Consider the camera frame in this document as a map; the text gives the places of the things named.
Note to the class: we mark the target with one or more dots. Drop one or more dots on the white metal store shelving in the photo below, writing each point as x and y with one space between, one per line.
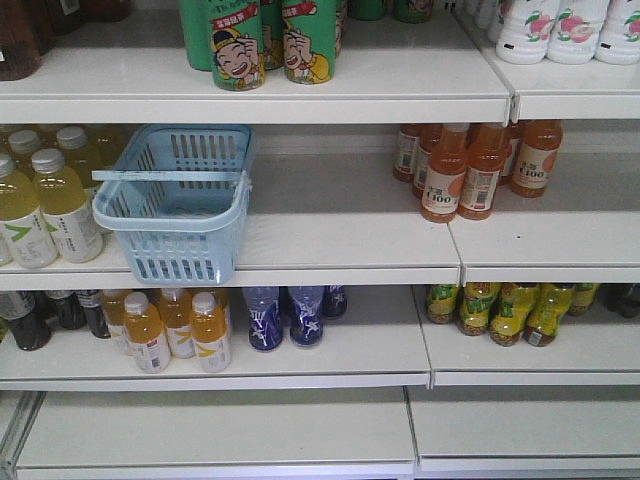
386 394

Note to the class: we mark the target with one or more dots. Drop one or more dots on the pale yellow drink bottle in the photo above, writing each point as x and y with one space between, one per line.
22 223
65 207
81 155
23 144

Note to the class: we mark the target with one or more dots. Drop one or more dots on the coca cola plastic bottle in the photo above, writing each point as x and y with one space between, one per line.
622 298

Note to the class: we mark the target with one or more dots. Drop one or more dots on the yellow lemon tea bottle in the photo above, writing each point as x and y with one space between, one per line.
542 323
441 302
516 302
474 311

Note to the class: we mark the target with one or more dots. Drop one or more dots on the orange vitamin drink bottle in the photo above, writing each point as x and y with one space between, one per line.
146 333
174 308
210 333

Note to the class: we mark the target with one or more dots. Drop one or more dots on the dark tea bottle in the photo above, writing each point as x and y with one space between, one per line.
29 331
91 303
69 312

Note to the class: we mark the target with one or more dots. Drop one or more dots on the light blue plastic basket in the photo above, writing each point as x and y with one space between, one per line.
177 201

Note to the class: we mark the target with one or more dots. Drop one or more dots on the orange C100 juice bottle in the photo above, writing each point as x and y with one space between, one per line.
535 161
486 158
445 174

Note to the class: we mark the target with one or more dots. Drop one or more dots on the blue sports drink bottle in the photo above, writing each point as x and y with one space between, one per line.
306 329
265 329
335 301

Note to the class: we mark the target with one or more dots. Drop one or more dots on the white peach drink bottle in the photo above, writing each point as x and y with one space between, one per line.
524 37
618 41
575 33

